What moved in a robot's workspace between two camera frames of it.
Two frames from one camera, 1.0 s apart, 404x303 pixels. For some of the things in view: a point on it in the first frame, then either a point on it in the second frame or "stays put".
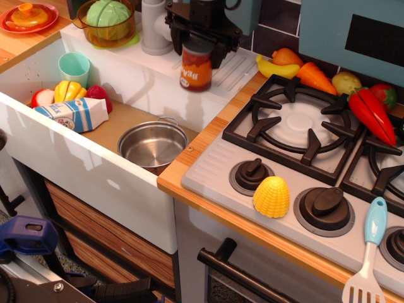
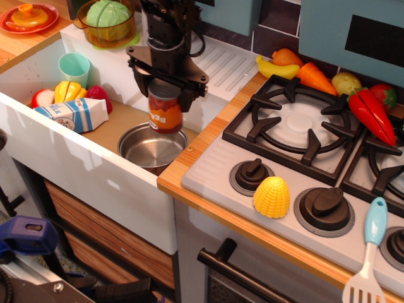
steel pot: x=154 y=144 stays put
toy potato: x=344 y=82 stays put
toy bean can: x=196 y=66 → x=165 y=115
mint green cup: x=74 y=66 stays put
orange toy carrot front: x=310 y=74 stays put
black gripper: x=207 y=19 → x=170 y=60
